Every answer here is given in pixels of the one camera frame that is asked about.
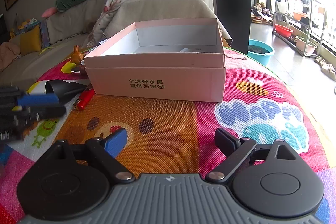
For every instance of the brown bear figurine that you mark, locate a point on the brown bear figurine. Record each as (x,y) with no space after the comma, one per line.
(76,56)

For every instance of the red lighter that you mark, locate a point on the red lighter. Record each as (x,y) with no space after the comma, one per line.
(84,98)

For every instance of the grey slippers pair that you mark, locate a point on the grey slippers pair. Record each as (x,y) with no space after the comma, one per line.
(326,69)

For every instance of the red plastic basin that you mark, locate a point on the red plastic basin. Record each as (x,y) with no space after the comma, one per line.
(283,31)

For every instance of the pink cardboard box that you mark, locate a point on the pink cardboard box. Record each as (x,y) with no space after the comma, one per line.
(171,59)

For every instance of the yellow cushion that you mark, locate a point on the yellow cushion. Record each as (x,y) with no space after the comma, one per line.
(31,41)

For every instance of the beige covered sofa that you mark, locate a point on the beige covered sofa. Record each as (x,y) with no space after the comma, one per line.
(64,30)

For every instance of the colourful cartoon play mat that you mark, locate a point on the colourful cartoon play mat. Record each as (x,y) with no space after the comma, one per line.
(165,136)

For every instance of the orange cloth on sofa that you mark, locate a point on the orange cloth on sofa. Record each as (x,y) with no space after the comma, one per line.
(8,53)

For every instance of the metal balcony shelf rack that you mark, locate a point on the metal balcony shelf rack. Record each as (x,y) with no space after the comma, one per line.
(307,19)

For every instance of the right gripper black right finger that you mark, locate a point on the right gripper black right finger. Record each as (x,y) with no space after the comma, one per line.
(226,142)

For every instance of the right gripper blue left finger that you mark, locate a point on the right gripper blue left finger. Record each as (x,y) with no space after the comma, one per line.
(115,142)

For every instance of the teal plastic basin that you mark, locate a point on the teal plastic basin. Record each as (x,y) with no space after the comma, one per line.
(260,51)

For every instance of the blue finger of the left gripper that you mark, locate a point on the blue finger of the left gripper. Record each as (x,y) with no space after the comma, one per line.
(40,112)
(37,99)

